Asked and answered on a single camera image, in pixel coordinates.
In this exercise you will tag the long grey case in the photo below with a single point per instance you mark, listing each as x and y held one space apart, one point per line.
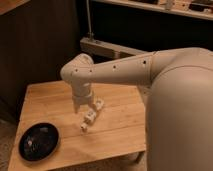
105 49

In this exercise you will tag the metal pole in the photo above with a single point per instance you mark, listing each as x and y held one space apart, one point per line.
90 31

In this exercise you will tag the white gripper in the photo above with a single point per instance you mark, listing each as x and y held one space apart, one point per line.
82 94

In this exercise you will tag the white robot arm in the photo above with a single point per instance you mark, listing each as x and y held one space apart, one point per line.
179 110

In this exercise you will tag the wooden shelf with items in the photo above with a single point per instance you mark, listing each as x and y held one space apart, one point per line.
200 9

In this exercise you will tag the low wooden table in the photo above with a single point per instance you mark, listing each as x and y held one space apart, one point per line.
118 130

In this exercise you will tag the white plastic bottle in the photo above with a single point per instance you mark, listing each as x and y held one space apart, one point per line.
91 115

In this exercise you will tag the black ceramic bowl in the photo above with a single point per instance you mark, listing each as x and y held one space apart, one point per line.
38 142

